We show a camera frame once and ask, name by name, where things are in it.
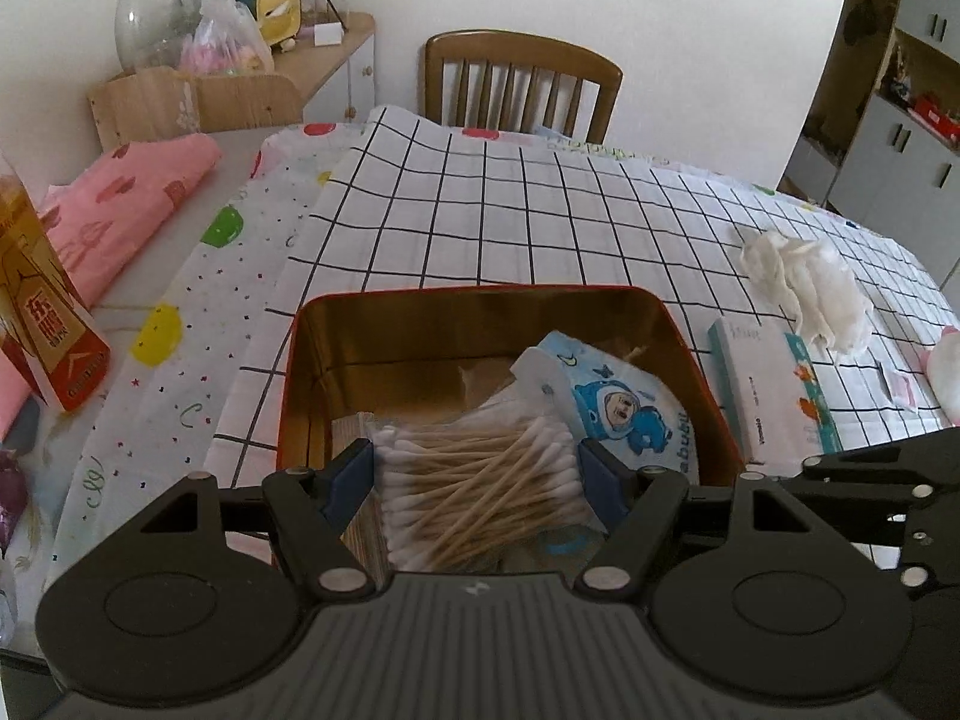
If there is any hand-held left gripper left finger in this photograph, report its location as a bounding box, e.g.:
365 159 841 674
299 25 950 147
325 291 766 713
139 436 376 601

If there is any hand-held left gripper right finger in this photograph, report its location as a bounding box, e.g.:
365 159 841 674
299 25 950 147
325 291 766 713
577 439 815 601

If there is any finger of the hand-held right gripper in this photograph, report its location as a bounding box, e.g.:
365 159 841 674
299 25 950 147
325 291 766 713
780 480 938 533
801 427 960 492

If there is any blue cartoon packet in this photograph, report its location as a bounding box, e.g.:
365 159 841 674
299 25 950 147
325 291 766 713
511 330 702 541

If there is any cotton swab pack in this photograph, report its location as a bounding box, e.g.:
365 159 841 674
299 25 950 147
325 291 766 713
373 420 593 571

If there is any red tin box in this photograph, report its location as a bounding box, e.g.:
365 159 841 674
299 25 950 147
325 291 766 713
276 285 747 541

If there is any pink white soft toy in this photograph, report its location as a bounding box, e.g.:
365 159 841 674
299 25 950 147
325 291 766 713
924 326 960 421

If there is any pink sachet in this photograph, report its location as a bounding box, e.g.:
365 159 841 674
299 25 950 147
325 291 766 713
877 361 920 412

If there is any white teal box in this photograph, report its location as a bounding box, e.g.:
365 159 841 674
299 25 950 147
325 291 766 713
709 317 842 470

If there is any crumpled white tissue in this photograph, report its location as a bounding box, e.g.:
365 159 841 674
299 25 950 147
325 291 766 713
741 231 875 355

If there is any white checked cloth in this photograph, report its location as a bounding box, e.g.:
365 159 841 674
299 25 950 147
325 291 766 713
206 106 960 563

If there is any grey cupboard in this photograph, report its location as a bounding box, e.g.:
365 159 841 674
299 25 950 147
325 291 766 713
776 0 960 286

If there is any tea bottle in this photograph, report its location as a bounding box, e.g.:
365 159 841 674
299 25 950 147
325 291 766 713
0 154 113 415

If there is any pink printed cloth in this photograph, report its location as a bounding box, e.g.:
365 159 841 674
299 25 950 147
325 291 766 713
0 133 224 440

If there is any wooden cabinet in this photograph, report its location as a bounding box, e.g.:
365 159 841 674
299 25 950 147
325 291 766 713
277 11 376 125

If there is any wooden chair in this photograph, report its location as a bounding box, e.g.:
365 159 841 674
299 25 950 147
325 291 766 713
424 30 623 145

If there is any clear plastic bag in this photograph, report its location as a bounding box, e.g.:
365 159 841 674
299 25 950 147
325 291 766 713
180 0 275 76

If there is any yellow tissue box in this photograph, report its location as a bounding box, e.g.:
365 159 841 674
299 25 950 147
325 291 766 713
255 0 302 46

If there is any glass vase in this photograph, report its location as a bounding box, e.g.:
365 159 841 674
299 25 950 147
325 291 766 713
114 0 218 76

